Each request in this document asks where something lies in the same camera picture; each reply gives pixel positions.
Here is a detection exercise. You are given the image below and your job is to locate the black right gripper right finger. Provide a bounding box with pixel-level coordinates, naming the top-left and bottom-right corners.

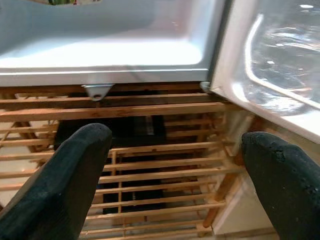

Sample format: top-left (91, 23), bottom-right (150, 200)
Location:
top-left (241, 131), bottom-right (320, 240)

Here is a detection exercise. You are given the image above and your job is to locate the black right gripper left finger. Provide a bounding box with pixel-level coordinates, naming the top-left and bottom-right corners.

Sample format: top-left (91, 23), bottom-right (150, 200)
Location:
top-left (0, 122), bottom-right (113, 240)

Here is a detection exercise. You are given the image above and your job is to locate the white fridge door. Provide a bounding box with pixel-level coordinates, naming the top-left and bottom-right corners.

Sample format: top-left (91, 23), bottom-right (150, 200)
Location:
top-left (209, 0), bottom-right (320, 145)

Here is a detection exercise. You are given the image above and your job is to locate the small fridge cabinet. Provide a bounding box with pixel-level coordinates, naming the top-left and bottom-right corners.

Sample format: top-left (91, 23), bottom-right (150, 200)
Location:
top-left (0, 0), bottom-right (233, 101)

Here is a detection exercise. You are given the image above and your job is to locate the wooden slatted rack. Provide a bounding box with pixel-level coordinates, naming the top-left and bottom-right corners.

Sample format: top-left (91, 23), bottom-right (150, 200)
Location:
top-left (0, 83), bottom-right (256, 240)

